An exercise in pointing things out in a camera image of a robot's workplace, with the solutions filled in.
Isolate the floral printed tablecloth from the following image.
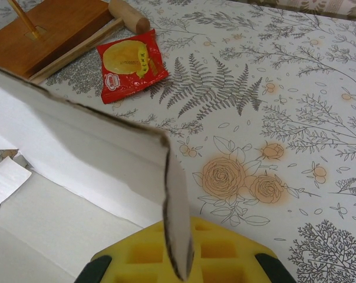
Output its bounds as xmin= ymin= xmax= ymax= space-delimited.
xmin=0 ymin=0 xmax=356 ymax=283

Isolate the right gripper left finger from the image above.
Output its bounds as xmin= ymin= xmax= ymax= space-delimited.
xmin=74 ymin=221 xmax=174 ymax=283

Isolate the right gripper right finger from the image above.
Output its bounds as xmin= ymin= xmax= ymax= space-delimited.
xmin=189 ymin=216 xmax=296 ymax=283

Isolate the brown wooden rack base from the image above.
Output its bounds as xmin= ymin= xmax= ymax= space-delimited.
xmin=0 ymin=0 xmax=117 ymax=79

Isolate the white paper box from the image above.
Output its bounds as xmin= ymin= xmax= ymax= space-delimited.
xmin=0 ymin=63 xmax=194 ymax=283

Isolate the red snack packet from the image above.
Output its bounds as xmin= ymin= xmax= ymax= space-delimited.
xmin=95 ymin=28 xmax=169 ymax=104

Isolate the small wooden mallet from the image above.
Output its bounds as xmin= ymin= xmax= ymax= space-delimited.
xmin=29 ymin=0 xmax=150 ymax=83

